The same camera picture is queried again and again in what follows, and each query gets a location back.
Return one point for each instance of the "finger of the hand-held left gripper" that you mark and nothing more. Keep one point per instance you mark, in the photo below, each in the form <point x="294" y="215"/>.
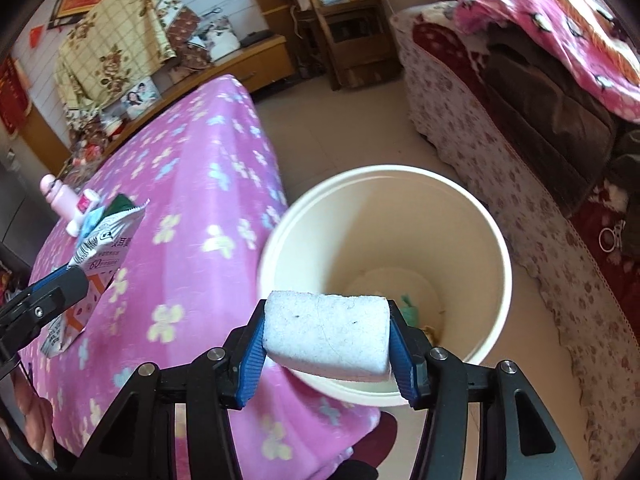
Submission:
<point x="50" y="300"/>

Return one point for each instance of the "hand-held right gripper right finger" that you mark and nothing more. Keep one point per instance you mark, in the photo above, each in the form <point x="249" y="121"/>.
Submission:
<point x="402" y="360"/>

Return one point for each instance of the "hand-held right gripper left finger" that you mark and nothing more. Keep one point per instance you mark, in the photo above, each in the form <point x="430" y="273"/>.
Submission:
<point x="250" y="355"/>

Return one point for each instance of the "light green wrapper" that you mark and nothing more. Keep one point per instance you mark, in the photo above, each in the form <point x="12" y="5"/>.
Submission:
<point x="407" y="310"/>

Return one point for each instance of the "white orange printed pouch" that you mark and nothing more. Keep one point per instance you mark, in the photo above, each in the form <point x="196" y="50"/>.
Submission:
<point x="107" y="250"/>

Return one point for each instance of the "white foam block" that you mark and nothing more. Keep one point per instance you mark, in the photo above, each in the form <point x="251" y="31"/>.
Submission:
<point x="330" y="330"/>

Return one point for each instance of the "blue face mask pack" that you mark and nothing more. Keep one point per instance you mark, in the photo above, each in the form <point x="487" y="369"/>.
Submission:
<point x="95" y="221"/>

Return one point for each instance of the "dark green packet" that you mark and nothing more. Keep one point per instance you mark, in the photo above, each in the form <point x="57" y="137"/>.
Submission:
<point x="120" y="204"/>

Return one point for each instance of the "cream plastic bin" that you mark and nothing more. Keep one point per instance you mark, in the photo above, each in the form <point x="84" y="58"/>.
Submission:
<point x="465" y="240"/>

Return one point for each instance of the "person's left forearm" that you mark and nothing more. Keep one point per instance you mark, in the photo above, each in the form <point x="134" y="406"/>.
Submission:
<point x="30" y="405"/>

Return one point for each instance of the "white bottle magenta label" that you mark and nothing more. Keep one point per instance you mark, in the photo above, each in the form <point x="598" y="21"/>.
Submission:
<point x="82" y="210"/>

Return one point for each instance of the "pink water bottle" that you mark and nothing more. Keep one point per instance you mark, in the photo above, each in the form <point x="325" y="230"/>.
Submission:
<point x="57" y="195"/>

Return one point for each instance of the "grey cabinet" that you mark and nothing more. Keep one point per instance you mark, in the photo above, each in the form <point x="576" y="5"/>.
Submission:
<point x="15" y="200"/>

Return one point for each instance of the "plastic bag of items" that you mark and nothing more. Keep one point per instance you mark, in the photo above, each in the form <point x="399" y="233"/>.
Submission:
<point x="92" y="145"/>

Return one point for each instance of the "red hanging decoration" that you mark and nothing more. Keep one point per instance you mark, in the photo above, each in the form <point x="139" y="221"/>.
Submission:
<point x="12" y="95"/>

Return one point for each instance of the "floral covered sofa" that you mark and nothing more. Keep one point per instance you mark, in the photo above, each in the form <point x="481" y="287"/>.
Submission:
<point x="500" y="160"/>

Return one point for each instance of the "yellow checked floral cloth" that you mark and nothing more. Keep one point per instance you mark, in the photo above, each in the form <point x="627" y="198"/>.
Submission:
<point x="125" y="35"/>

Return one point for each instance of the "wooden cabinet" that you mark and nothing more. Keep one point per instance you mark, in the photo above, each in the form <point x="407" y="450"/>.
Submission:
<point x="240" y="67"/>

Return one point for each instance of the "brown jacket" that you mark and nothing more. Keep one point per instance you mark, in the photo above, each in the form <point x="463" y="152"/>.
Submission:
<point x="540" y="100"/>

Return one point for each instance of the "wedding photo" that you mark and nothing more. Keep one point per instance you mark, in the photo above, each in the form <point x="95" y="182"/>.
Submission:
<point x="222" y="40"/>

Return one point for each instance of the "black set-top box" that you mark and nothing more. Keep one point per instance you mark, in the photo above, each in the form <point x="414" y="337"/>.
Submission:
<point x="257" y="37"/>

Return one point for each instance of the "dark wooden chair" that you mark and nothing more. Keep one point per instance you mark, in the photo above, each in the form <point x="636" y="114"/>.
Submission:
<point x="340" y="45"/>

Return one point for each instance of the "black scissors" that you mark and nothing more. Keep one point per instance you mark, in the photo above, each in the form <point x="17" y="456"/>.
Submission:
<point x="215" y="11"/>

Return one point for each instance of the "pink printed blanket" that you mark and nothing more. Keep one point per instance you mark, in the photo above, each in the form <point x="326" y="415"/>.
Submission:
<point x="550" y="35"/>

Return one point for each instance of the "couple photo frame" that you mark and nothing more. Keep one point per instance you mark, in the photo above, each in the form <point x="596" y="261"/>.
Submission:
<point x="140" y="97"/>

